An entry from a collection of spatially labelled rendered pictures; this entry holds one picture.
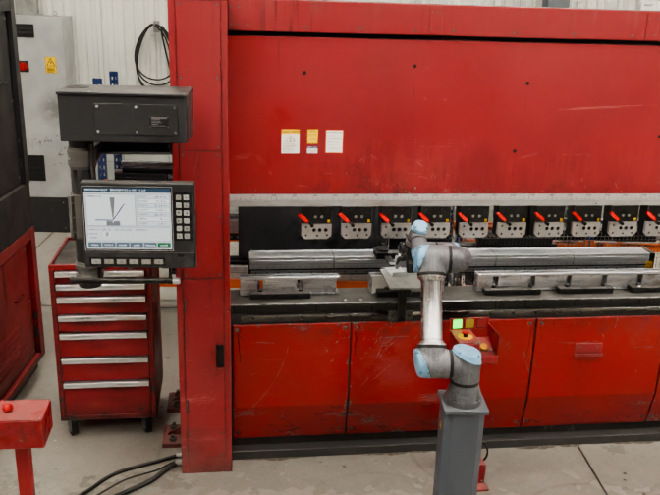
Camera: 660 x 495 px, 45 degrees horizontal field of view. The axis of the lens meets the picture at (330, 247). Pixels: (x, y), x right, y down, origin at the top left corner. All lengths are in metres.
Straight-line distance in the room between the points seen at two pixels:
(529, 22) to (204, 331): 2.11
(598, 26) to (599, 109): 0.40
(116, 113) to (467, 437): 1.89
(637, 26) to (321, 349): 2.19
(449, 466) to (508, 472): 1.02
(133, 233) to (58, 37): 4.77
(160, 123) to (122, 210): 0.38
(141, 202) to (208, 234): 0.52
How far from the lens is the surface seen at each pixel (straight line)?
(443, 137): 3.91
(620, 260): 4.77
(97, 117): 3.23
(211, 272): 3.73
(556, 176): 4.15
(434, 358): 3.17
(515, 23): 3.93
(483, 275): 4.18
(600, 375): 4.54
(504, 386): 4.35
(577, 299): 4.28
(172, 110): 3.18
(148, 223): 3.26
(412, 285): 3.85
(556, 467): 4.47
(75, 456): 4.46
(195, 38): 3.51
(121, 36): 8.10
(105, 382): 4.39
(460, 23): 3.85
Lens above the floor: 2.34
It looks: 18 degrees down
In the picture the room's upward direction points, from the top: 2 degrees clockwise
